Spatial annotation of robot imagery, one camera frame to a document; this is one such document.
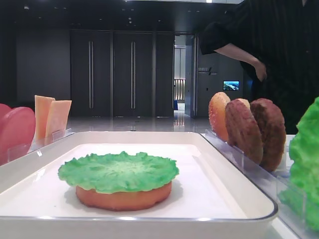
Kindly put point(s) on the person's bare hand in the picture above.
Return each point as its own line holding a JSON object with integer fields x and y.
{"x": 260, "y": 68}

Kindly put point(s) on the red tomato slice front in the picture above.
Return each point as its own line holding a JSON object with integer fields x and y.
{"x": 17, "y": 129}

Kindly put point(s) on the red tomato slice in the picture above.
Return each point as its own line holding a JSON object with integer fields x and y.
{"x": 17, "y": 129}
{"x": 4, "y": 109}

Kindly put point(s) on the person's bare forearm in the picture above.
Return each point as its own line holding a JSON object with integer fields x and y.
{"x": 237, "y": 53}

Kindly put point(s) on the brown meat patty rear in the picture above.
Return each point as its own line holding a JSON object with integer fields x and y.
{"x": 271, "y": 123}

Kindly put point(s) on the brown meat patty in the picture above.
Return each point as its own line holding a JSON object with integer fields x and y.
{"x": 271, "y": 123}
{"x": 243, "y": 130}

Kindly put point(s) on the brown meat patty front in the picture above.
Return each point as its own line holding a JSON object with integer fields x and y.
{"x": 243, "y": 130}

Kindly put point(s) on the green lettuce leaf upright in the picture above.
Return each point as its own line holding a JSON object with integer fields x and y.
{"x": 304, "y": 169}

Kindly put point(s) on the green lettuce leaf on bun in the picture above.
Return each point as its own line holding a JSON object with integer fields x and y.
{"x": 112, "y": 173}

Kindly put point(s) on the orange cheese slice right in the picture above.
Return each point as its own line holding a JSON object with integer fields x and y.
{"x": 57, "y": 118}

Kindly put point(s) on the orange cheese slice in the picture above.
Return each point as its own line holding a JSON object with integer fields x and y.
{"x": 42, "y": 106}
{"x": 57, "y": 118}

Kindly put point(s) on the orange cheese slice left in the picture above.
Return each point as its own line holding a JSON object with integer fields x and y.
{"x": 42, "y": 106}

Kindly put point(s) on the red tomato slice rear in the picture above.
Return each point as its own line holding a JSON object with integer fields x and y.
{"x": 4, "y": 109}

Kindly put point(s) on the person in black shirt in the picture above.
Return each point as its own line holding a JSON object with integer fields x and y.
{"x": 282, "y": 34}

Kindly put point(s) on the sesame top bun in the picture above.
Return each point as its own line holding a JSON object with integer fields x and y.
{"x": 216, "y": 112}

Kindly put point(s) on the clear acrylic rack right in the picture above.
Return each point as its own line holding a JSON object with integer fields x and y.
{"x": 287, "y": 225}

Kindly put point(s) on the clear acrylic rack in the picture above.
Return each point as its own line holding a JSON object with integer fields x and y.
{"x": 37, "y": 147}
{"x": 287, "y": 225}

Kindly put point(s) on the dark double doors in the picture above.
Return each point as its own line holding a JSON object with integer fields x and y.
{"x": 121, "y": 74}

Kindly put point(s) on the orange bottom bun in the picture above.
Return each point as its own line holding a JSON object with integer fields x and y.
{"x": 123, "y": 201}

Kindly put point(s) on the white rectangular tray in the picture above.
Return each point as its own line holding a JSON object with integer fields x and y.
{"x": 210, "y": 198}

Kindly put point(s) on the clear acrylic rack left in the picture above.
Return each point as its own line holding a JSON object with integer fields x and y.
{"x": 37, "y": 147}

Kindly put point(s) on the small wall screen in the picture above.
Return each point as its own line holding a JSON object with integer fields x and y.
{"x": 230, "y": 85}

